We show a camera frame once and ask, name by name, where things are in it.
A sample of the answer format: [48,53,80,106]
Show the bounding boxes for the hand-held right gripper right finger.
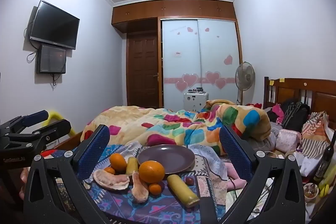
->
[218,125,307,224]

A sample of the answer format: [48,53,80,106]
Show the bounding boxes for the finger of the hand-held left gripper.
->
[0,110,49,136]
[5,119,72,153]

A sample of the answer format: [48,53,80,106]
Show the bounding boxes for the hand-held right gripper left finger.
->
[23,124,124,224]

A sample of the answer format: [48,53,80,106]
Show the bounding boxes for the medium orange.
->
[110,153,127,172]

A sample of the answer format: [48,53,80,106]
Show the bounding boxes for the short sugarcane piece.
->
[125,157,139,176]

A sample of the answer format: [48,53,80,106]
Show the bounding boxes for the large orange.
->
[139,161,165,184]

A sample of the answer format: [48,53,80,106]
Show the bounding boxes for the yellow foam tube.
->
[47,109,77,138]

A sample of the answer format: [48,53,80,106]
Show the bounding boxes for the pink cloth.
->
[227,162,247,191]

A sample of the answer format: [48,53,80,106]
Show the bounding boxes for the grey patterned pillow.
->
[248,132,278,159]

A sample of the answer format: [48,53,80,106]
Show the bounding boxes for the colourful patchwork blanket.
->
[80,99,272,157]

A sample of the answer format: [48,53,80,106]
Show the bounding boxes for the pink dotted pillow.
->
[277,129,302,152]

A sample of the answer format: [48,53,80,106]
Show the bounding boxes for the magenta cloth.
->
[272,105,285,123]

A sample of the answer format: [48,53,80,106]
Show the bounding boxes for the white box appliance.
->
[184,92,209,112]

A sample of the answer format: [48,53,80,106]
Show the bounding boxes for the black bag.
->
[282,101,311,132]

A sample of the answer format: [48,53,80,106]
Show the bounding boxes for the standing electric fan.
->
[235,62,256,106]

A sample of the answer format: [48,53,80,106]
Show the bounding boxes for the striped cloth bag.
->
[301,111,330,154]

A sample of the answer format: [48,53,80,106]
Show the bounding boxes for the small plastic cup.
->
[303,183,319,200]

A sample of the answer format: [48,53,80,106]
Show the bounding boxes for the blue patterned bed sheet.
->
[42,141,229,224]

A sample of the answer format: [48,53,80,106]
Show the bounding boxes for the dark wine bottle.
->
[314,130,336,183]

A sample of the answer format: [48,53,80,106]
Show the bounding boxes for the brown wooden door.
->
[126,32,160,109]

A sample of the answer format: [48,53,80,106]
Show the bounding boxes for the yellow object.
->
[318,164,336,197]

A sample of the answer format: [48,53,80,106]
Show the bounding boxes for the wooden bed headboard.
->
[263,76,336,131]

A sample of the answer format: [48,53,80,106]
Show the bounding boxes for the wardrobe with heart stickers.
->
[112,0,243,109]

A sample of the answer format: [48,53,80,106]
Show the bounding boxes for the small black wall monitor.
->
[36,44,67,75]

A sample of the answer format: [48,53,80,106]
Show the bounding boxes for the wall-mounted black television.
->
[28,0,80,50]

